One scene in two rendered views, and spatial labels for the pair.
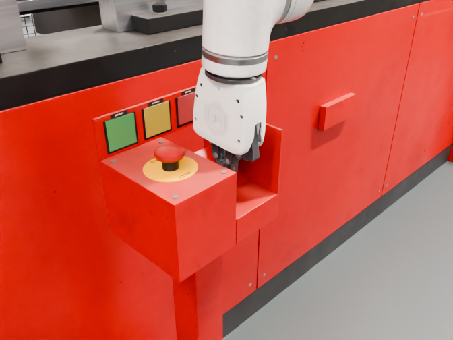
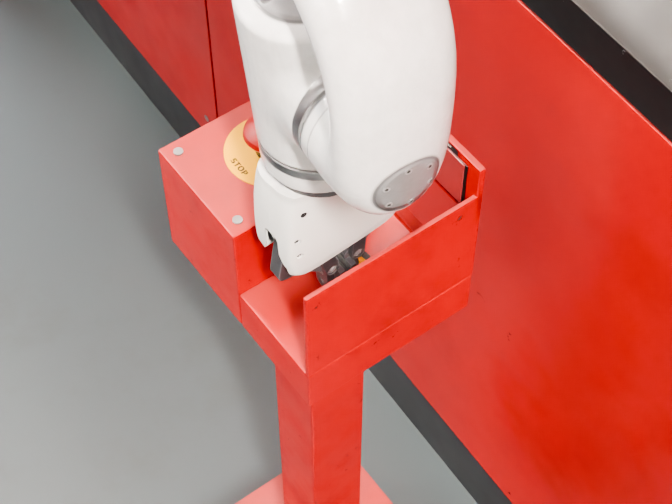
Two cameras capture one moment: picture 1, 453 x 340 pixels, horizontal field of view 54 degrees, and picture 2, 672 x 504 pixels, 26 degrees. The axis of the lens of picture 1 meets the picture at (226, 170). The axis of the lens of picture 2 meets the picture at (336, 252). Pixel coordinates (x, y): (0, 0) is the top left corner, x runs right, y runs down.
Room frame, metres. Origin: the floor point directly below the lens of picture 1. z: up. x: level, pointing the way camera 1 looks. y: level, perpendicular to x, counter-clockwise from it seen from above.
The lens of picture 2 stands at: (0.69, -0.63, 1.66)
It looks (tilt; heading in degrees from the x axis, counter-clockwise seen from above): 55 degrees down; 100
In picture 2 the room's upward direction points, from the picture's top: straight up
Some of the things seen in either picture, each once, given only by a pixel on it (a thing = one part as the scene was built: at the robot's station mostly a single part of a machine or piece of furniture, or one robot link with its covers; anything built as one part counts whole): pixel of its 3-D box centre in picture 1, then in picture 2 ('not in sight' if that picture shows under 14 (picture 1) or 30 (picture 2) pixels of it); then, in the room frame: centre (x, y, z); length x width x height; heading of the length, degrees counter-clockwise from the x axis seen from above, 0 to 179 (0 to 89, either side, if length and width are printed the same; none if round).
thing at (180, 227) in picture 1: (193, 173); (316, 206); (0.56, 0.05, 0.75); 0.20 x 0.16 x 0.18; 136
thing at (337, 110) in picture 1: (337, 110); not in sight; (1.20, -0.32, 0.59); 0.15 x 0.02 x 0.07; 134
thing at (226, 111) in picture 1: (231, 103); (327, 187); (0.57, -0.01, 0.85); 0.10 x 0.07 x 0.11; 46
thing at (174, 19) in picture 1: (199, 14); not in sight; (0.98, 0.06, 0.89); 0.30 x 0.05 x 0.03; 134
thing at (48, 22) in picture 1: (94, 23); not in sight; (1.29, 0.37, 0.81); 0.64 x 0.08 x 0.14; 44
